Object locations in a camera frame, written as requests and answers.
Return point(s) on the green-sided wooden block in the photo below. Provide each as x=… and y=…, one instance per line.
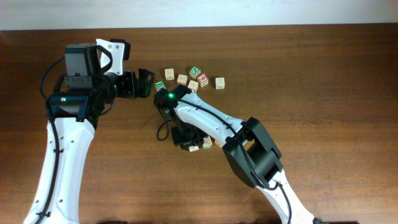
x=207, y=142

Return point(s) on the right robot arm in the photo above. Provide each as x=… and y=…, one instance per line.
x=249, y=149

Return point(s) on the green N wooden block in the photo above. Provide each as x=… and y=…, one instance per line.
x=194, y=72

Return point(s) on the plain top-left wooden block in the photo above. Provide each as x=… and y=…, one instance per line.
x=169, y=74

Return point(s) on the plain right wooden block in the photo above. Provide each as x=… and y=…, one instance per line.
x=219, y=83

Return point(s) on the blue D wooden block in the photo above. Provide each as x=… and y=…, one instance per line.
x=193, y=148

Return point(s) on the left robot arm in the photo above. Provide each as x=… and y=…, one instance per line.
x=93, y=80

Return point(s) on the red-sided wooden block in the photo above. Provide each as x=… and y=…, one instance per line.
x=182, y=79

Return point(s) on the red Q wooden block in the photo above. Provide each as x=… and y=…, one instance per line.
x=217, y=143

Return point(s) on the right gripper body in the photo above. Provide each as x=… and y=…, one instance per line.
x=185, y=138

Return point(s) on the red 9 wooden block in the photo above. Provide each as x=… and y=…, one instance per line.
x=202, y=80

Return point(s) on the green B wooden block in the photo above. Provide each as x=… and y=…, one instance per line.
x=159, y=85

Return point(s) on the red-striped centre wooden block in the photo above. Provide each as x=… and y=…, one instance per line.
x=193, y=85

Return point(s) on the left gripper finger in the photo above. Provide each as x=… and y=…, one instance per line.
x=144, y=89
x=146, y=76

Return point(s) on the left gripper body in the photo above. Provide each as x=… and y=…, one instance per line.
x=124, y=88

